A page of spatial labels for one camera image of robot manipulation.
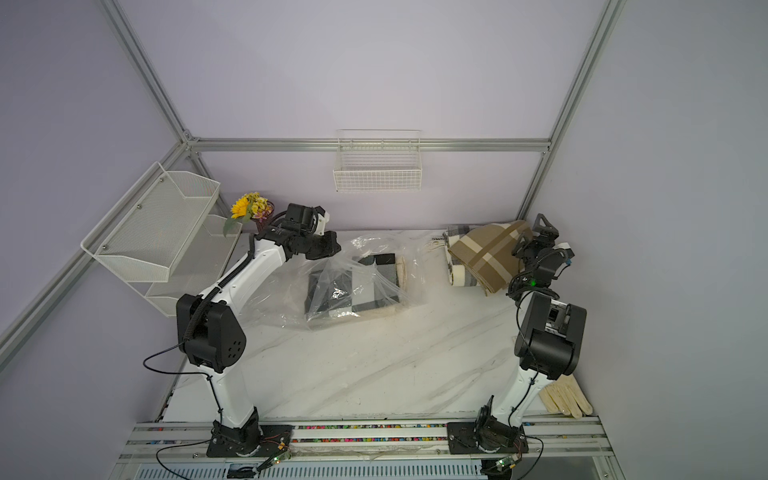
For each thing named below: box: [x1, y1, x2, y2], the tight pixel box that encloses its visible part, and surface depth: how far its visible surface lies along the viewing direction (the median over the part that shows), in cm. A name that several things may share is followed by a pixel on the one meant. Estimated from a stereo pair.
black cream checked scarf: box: [305, 253, 409, 323], surface depth 92 cm
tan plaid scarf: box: [448, 220, 533, 296], surface depth 104 cm
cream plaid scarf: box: [443, 224, 479, 287], surface depth 103 cm
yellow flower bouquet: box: [223, 192, 273, 237], surface depth 97 cm
